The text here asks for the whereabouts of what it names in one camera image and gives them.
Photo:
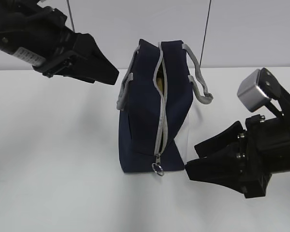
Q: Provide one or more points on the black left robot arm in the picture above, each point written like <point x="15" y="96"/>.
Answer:
<point x="17" y="36"/>

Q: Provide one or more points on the navy blue lunch bag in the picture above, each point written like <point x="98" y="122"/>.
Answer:
<point x="149" y="121"/>

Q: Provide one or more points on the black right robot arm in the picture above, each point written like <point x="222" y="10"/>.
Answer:
<point x="243" y="160"/>

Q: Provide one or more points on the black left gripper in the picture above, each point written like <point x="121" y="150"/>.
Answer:
<point x="68" y="53"/>

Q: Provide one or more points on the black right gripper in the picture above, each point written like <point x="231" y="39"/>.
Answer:
<point x="267" y="153"/>

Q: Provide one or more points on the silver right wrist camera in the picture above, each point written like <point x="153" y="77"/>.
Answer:
<point x="261" y="88"/>

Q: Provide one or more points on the yellow banana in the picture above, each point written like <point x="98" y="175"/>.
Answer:
<point x="160" y="79"/>

